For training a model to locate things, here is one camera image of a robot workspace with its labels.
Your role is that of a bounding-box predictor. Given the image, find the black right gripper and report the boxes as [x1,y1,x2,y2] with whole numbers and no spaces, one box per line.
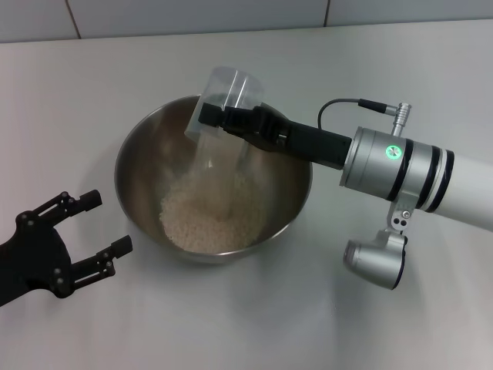
[197,102,353,171]

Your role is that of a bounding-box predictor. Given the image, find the stainless steel mixing bowl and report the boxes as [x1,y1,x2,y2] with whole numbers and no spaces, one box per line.
[113,94,314,265]

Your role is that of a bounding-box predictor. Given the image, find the right arm connector cable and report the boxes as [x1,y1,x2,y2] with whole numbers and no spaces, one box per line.
[317,97,414,136]

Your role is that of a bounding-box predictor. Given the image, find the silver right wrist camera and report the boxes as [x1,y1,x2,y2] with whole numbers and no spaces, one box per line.
[343,200,415,291]

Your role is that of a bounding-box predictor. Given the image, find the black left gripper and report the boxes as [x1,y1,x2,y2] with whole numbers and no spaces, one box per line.
[0,189,135,308]

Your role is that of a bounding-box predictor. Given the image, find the white rice grains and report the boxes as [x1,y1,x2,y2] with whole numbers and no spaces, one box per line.
[159,130,267,254]

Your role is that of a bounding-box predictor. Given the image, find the clear plastic measuring cup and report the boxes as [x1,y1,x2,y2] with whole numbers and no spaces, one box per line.
[183,66,268,146]

